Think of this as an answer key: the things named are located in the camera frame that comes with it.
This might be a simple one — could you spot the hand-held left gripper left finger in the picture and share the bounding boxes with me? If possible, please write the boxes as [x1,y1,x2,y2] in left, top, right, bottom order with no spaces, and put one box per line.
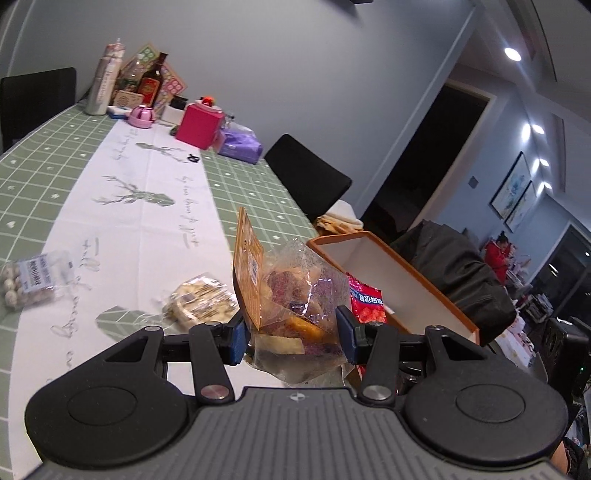
[88,311,246,402]

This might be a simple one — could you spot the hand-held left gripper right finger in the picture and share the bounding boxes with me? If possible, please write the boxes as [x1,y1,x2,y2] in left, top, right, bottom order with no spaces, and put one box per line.
[335,305,499,402]

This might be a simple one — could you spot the mixed vegetable chips bag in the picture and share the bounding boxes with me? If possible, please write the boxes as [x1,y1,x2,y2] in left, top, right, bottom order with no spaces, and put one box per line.
[232,207,352,387]

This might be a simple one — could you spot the orange cardboard box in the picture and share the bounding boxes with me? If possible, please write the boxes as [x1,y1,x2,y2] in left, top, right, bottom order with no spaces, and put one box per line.
[307,230,481,348]

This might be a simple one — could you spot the red snack packet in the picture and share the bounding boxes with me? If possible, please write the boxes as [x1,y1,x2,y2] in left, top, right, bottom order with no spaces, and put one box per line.
[346,272,387,324]

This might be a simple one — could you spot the puffed rice bar bag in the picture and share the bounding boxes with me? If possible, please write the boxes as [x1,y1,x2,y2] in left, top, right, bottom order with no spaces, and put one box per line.
[161,274,241,331]

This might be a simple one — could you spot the dark jacket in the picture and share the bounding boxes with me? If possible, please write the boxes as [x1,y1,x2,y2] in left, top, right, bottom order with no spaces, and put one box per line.
[390,220,518,345]

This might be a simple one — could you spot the black chair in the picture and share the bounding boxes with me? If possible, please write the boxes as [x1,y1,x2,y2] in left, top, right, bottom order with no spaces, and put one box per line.
[0,67,77,153]
[263,133,353,223]

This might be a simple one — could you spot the purple tissue pack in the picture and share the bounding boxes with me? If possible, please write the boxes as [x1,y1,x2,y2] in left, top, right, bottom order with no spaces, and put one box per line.
[216,128,264,165]

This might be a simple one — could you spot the white round candy bag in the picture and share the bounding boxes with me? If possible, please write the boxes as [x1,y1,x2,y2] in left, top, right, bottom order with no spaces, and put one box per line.
[0,249,75,311]

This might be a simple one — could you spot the pink box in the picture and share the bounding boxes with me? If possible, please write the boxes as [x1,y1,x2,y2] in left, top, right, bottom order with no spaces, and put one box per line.
[175,102,225,150]

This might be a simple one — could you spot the pink round container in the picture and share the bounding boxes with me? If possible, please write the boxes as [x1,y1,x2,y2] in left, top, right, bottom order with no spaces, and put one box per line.
[127,104,157,129]

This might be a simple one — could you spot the dotted patterned card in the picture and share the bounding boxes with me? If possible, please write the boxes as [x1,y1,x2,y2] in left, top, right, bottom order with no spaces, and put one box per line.
[124,43,188,110]

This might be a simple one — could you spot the small wooden box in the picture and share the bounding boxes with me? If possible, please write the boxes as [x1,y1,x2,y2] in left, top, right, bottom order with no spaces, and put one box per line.
[113,89,144,110]

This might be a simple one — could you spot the dark bottle with red label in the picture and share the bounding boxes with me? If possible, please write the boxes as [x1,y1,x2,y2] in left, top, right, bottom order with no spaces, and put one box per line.
[138,52,168,105]

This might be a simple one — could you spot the clear plastic bottle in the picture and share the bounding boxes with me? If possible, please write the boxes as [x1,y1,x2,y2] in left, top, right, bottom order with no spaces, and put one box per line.
[120,59,144,93]

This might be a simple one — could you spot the silver thermos bottle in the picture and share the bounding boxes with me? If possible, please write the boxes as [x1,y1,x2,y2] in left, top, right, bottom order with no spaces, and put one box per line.
[84,39,126,116]

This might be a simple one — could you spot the framed wall picture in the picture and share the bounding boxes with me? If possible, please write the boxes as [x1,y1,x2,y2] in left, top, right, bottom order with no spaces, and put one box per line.
[489,151,532,220]
[503,180,539,233]

